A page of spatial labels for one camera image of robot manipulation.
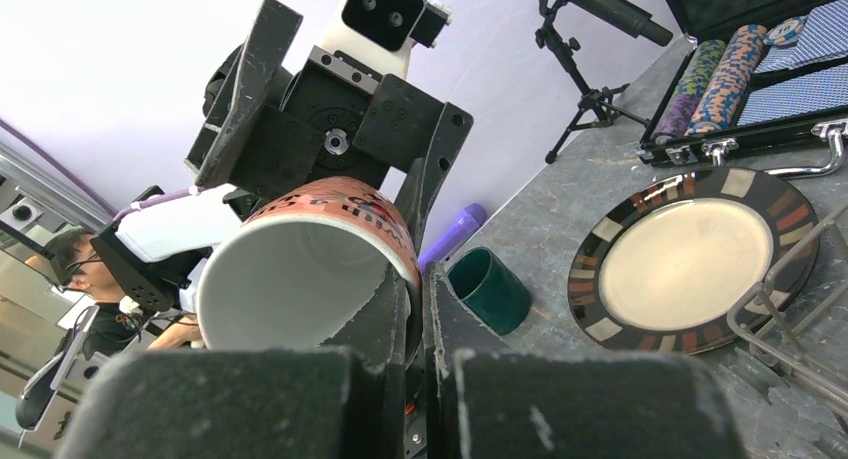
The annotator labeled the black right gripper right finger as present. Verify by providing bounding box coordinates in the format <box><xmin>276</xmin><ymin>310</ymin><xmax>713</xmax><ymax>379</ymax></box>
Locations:
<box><xmin>423</xmin><ymin>264</ymin><xmax>746</xmax><ymax>458</ymax></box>

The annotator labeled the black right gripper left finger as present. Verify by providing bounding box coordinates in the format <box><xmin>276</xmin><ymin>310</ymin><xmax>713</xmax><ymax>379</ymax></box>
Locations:
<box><xmin>58</xmin><ymin>270</ymin><xmax>407</xmax><ymax>458</ymax></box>

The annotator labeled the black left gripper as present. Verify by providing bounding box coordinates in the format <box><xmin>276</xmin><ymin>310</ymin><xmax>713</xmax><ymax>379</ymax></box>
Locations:
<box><xmin>186</xmin><ymin>0</ymin><xmax>473</xmax><ymax>248</ymax></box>

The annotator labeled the dark green mug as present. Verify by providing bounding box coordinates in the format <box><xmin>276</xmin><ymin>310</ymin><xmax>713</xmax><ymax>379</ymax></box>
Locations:
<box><xmin>448</xmin><ymin>247</ymin><xmax>532</xmax><ymax>335</ymax></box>

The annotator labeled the orange mug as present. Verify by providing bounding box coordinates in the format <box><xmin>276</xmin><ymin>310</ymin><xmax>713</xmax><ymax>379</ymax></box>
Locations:
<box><xmin>195</xmin><ymin>176</ymin><xmax>421</xmax><ymax>350</ymax></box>

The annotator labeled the dark striped plate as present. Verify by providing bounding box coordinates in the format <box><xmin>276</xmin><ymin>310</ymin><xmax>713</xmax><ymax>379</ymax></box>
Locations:
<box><xmin>567</xmin><ymin>167</ymin><xmax>819</xmax><ymax>354</ymax></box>

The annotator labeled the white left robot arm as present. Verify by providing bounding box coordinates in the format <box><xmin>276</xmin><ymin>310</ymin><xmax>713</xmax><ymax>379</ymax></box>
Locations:
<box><xmin>92</xmin><ymin>0</ymin><xmax>473</xmax><ymax>311</ymax></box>

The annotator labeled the purple cylinder object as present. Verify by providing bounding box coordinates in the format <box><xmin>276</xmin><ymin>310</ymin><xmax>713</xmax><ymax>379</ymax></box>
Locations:
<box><xmin>418</xmin><ymin>203</ymin><xmax>488</xmax><ymax>272</ymax></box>

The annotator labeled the person with glasses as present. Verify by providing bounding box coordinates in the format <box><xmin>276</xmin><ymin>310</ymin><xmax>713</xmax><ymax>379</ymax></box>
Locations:
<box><xmin>42</xmin><ymin>225</ymin><xmax>203</xmax><ymax>361</ymax></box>

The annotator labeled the black microphone on tripod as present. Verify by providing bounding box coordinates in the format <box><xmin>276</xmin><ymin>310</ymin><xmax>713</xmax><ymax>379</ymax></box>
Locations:
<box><xmin>534</xmin><ymin>0</ymin><xmax>679</xmax><ymax>165</ymax></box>

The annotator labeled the black poker chip case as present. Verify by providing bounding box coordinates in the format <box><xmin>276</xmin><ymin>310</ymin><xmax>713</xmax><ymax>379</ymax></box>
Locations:
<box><xmin>637</xmin><ymin>0</ymin><xmax>847</xmax><ymax>167</ymax></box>

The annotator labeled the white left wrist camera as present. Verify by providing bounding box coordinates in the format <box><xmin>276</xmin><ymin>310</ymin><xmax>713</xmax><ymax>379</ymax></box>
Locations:
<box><xmin>310</xmin><ymin>0</ymin><xmax>452</xmax><ymax>79</ymax></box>

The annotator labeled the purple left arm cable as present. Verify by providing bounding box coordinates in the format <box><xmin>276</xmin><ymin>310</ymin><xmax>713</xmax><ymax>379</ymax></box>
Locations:
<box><xmin>112</xmin><ymin>185</ymin><xmax>200</xmax><ymax>222</ymax></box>

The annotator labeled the grey wire dish rack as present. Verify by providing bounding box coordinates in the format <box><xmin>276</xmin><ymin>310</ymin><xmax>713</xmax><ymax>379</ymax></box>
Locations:
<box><xmin>727</xmin><ymin>203</ymin><xmax>847</xmax><ymax>453</ymax></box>

